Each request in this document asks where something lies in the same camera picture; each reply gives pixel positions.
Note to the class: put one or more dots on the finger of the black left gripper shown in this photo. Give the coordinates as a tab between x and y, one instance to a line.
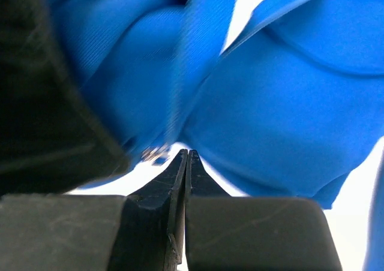
50	139

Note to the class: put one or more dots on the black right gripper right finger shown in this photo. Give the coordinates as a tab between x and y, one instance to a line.
252	233

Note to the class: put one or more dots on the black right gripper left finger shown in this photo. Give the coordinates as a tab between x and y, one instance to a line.
141	231

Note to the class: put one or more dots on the blue jacket white lining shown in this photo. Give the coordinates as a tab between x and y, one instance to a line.
287	106

